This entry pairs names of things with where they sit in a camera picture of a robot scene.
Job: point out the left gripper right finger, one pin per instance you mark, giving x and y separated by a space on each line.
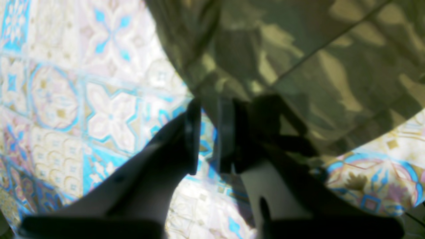
253 141

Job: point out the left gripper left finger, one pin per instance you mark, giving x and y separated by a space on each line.
134 201

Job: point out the camouflage T-shirt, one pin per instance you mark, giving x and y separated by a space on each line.
343 71

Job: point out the patterned tile tablecloth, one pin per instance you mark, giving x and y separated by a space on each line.
86 85

